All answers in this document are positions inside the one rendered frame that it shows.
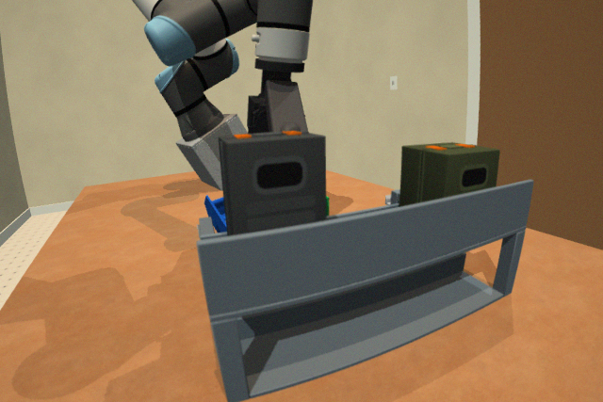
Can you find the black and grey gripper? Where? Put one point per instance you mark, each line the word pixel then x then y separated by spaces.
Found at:
pixel 280 71

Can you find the blue bin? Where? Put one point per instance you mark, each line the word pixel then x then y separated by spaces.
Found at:
pixel 215 209

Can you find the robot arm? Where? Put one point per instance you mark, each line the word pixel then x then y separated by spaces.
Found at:
pixel 186 27

